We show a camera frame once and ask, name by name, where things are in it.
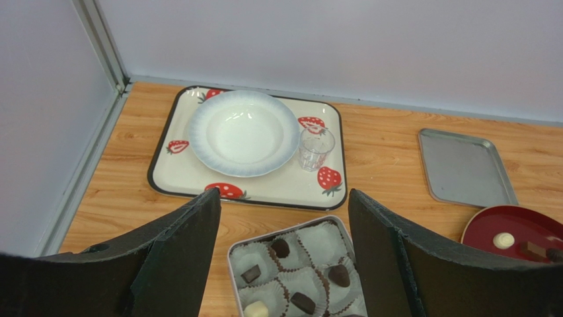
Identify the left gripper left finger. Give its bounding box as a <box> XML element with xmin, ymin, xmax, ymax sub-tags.
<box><xmin>1</xmin><ymin>189</ymin><xmax>221</xmax><ymax>316</ymax></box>

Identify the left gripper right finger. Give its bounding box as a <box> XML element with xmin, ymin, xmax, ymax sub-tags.
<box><xmin>348</xmin><ymin>189</ymin><xmax>562</xmax><ymax>316</ymax></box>

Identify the dark teardrop chocolate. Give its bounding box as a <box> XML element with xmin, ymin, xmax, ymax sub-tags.
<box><xmin>328</xmin><ymin>264</ymin><xmax>351</xmax><ymax>288</ymax></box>

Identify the square chocolate tin box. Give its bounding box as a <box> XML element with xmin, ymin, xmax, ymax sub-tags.
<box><xmin>227</xmin><ymin>215</ymin><xmax>367</xmax><ymax>316</ymax></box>

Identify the silver tin lid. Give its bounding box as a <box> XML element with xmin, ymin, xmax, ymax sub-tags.
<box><xmin>418</xmin><ymin>128</ymin><xmax>519</xmax><ymax>208</ymax></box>

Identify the dark top chocolate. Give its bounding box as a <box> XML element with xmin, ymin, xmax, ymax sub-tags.
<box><xmin>270</xmin><ymin>238</ymin><xmax>291</xmax><ymax>258</ymax></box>

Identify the red round plate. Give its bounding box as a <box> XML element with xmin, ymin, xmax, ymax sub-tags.
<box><xmin>460</xmin><ymin>205</ymin><xmax>562</xmax><ymax>261</ymax></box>

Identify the dark chocolate piece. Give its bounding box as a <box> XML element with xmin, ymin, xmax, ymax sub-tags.
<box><xmin>241</xmin><ymin>264</ymin><xmax>262</xmax><ymax>284</ymax></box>

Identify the white chocolate piece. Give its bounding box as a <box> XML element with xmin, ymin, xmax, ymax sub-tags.
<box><xmin>243</xmin><ymin>300</ymin><xmax>270</xmax><ymax>317</ymax></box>

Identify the white oval chocolate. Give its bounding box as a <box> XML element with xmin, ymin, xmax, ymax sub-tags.
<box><xmin>492</xmin><ymin>232</ymin><xmax>515</xmax><ymax>250</ymax></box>

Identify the brown bar chocolate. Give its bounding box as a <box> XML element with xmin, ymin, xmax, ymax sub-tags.
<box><xmin>520</xmin><ymin>241</ymin><xmax>548</xmax><ymax>262</ymax></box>

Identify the small clear glass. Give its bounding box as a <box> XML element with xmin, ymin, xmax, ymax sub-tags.
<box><xmin>298</xmin><ymin>125</ymin><xmax>336</xmax><ymax>172</ymax></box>

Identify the white ceramic bowl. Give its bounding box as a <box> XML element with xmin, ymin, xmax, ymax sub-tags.
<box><xmin>186</xmin><ymin>90</ymin><xmax>301</xmax><ymax>178</ymax></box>

